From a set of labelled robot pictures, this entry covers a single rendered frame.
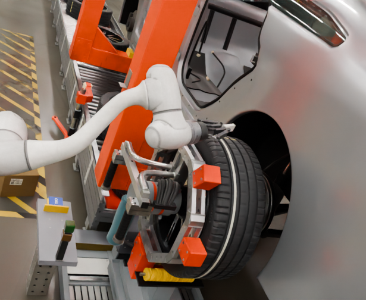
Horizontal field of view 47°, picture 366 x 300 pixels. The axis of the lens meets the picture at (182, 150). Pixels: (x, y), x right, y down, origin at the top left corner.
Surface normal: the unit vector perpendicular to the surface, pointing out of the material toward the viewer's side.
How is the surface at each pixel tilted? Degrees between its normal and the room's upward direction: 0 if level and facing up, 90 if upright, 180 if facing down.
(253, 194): 43
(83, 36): 90
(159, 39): 90
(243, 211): 55
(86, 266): 0
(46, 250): 0
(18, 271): 0
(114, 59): 90
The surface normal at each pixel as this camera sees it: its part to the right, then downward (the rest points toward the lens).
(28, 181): 0.47, 0.56
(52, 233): 0.36, -0.83
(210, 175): 0.47, -0.37
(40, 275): 0.29, 0.54
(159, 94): 0.04, 0.04
